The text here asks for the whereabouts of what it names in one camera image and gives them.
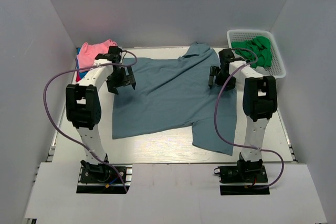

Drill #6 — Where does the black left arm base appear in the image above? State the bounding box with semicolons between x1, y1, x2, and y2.
76;161;132;195

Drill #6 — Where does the white plastic laundry basket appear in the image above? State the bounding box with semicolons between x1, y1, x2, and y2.
227;29;286;78

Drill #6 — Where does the pink folded t-shirt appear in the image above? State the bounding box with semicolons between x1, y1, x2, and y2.
77;39;118;68

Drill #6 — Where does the grey-blue t-shirt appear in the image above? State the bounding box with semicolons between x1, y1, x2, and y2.
112;43;237;155

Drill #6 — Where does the blue folded t-shirt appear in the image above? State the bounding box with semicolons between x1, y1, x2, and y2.
76;48;87;79

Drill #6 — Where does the red folded t-shirt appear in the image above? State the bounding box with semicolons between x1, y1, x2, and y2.
75;58;81;82

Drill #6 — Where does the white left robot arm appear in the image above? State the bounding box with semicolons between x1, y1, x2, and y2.
66;60;136;164

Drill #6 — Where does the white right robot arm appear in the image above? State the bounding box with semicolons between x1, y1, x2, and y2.
214;60;278;182

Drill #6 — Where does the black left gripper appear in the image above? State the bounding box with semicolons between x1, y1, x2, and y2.
106;66;135;95

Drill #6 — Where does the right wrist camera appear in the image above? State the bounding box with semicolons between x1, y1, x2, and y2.
218;48;245;65

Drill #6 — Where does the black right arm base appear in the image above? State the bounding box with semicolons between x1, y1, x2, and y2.
213;165;270;196

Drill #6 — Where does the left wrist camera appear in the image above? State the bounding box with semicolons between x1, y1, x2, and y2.
95;46;123;63

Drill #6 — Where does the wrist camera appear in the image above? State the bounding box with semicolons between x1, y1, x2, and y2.
218;48;245;65
95;46;123;63

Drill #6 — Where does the green t-shirt in basket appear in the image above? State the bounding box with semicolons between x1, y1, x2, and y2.
231;36;272;69

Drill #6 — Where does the grey t-shirt in basket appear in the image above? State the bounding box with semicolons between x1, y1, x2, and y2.
256;66;270;76

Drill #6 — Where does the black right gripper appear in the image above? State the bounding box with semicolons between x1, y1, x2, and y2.
209;66;236;91

